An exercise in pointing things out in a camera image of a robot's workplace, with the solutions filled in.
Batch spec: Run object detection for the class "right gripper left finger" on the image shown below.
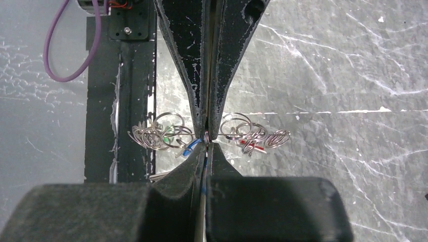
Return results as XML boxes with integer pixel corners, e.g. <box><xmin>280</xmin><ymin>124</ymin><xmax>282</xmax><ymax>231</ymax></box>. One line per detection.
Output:
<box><xmin>1</xmin><ymin>144</ymin><xmax>206</xmax><ymax>241</ymax></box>

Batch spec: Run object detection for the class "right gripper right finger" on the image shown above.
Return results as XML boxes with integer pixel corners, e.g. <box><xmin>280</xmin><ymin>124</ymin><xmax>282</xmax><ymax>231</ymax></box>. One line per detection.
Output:
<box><xmin>205</xmin><ymin>143</ymin><xmax>354</xmax><ymax>241</ymax></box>

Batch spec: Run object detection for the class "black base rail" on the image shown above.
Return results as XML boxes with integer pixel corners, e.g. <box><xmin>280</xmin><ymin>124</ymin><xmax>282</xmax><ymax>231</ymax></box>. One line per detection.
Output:
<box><xmin>84</xmin><ymin>1</ymin><xmax>157</xmax><ymax>184</ymax></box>

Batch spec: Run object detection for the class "metal keyring with keys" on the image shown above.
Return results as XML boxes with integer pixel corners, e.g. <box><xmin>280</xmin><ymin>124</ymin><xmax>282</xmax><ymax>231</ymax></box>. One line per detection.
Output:
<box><xmin>128</xmin><ymin>111</ymin><xmax>291</xmax><ymax>157</ymax></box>

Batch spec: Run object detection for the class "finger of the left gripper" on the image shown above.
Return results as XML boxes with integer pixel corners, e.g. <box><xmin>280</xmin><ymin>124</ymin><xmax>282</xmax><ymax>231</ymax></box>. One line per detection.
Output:
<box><xmin>207</xmin><ymin>0</ymin><xmax>269</xmax><ymax>140</ymax></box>
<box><xmin>154</xmin><ymin>0</ymin><xmax>208</xmax><ymax>138</ymax></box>

